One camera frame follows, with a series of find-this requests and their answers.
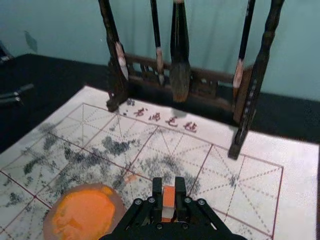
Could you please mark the round dish of orange paste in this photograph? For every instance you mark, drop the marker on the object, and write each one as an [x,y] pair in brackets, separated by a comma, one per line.
[82,212]

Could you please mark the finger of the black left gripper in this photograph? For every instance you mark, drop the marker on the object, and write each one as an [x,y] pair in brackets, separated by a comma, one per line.
[25,88]
[8,100]

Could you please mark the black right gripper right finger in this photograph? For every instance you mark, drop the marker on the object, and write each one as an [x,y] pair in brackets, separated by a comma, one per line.
[180,190]

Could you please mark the dark wooden brush rack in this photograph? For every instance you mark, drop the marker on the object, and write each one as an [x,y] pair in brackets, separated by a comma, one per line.
[205,82]

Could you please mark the orange and white seal stamp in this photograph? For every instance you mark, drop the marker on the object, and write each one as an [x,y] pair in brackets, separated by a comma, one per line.
[168,200]

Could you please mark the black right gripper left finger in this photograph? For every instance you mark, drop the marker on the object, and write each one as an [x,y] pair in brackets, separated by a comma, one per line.
[157,190]

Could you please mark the large thick calligraphy brush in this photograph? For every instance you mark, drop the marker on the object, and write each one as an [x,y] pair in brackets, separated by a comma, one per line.
[179,50]

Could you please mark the white felt mat red grid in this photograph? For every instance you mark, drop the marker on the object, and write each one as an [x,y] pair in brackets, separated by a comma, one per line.
[250,180]

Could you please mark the black table cloth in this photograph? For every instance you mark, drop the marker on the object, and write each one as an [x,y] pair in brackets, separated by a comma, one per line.
[50,75]

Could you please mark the thin black calligraphy brush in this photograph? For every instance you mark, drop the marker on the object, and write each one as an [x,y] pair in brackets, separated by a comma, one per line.
[242,50]
[122,60]
[157,42]

